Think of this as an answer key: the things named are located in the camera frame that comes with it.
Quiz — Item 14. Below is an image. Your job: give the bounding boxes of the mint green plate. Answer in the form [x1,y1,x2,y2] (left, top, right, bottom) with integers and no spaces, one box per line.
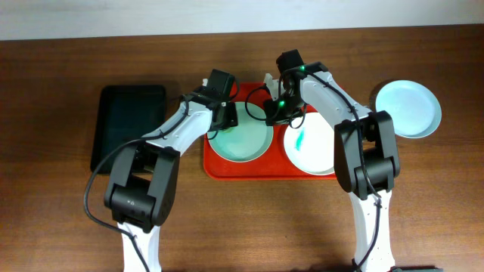
[207,102,274,162]

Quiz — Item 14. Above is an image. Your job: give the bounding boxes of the white cream plate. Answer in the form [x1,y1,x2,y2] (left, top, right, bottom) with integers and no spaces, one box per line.
[283,113,334,176]

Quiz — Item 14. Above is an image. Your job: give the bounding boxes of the light blue plate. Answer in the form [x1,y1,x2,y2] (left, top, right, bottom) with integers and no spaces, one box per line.
[374,80,442,139]

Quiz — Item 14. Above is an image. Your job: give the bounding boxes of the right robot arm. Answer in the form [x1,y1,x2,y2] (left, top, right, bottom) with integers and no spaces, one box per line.
[267,60,400,271]

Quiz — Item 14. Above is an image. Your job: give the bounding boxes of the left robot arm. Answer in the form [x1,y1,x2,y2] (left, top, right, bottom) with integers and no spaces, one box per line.
[104,85,234,271]

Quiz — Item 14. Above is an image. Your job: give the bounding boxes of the red plastic tray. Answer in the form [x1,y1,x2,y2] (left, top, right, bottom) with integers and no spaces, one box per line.
[203,82,335,181]

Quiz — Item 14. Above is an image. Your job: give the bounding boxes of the black rectangular tray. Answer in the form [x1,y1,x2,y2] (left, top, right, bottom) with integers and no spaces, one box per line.
[90,85,166,171]

